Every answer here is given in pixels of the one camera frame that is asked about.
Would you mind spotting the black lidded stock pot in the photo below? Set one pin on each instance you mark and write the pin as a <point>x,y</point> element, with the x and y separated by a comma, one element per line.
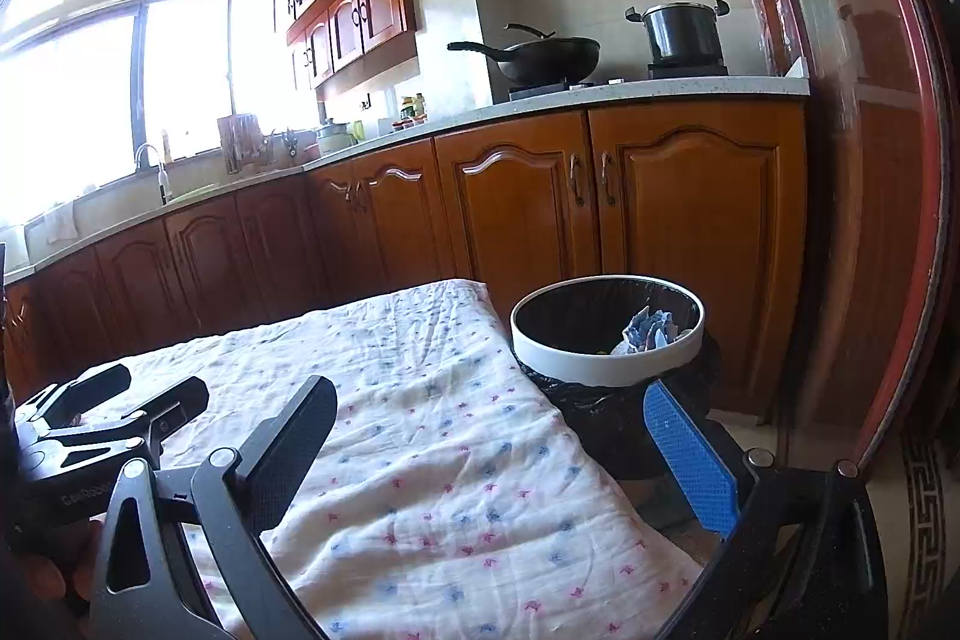
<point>681,34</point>

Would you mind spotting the black gas stove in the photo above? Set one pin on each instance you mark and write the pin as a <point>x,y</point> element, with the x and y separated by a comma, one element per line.
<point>600,84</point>

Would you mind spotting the metal sink faucet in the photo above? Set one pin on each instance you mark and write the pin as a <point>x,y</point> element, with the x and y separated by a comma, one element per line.
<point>154,168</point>

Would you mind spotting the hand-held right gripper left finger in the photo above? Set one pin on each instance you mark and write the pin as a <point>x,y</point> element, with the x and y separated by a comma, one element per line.
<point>292,437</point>

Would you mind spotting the white hanging towel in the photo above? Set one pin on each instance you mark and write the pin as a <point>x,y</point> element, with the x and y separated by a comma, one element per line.
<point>61,221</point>

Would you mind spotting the white star-printed blanket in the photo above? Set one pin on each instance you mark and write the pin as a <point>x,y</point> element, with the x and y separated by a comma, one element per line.
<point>450,460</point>

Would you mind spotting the white countertop appliance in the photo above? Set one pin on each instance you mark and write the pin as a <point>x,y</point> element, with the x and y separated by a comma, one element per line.
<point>335,139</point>

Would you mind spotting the person's left hand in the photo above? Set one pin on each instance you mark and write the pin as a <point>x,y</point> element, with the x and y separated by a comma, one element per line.
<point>49,576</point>

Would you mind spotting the kitchen window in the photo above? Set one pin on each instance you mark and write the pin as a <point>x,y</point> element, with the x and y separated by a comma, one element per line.
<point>75,100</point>

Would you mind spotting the wooden utensil holder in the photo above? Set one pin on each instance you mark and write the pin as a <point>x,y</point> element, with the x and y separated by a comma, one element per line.
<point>240,141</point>

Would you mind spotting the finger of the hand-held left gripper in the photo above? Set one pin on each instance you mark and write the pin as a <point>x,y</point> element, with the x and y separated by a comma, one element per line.
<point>82,389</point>
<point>176,404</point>

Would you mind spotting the red wooden glass door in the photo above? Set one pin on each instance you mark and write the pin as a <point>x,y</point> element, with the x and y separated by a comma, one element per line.
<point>862,160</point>

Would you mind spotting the condiment jars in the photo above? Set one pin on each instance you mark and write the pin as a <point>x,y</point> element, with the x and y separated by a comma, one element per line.
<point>411,114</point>

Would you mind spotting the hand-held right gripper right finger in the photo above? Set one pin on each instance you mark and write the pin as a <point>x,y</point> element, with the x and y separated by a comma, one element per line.
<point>690,460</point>

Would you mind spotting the black white-rimmed trash bin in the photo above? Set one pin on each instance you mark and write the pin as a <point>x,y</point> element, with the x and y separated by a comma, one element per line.
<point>570,370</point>

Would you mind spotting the blue white wrapper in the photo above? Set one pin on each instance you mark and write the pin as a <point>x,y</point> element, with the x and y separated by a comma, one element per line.
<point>652,329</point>

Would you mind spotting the black wok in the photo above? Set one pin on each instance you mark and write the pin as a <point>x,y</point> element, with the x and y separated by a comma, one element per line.
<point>547,55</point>

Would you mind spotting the wooden lower kitchen cabinets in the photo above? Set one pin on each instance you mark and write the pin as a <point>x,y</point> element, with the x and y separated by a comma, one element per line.
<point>517,212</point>

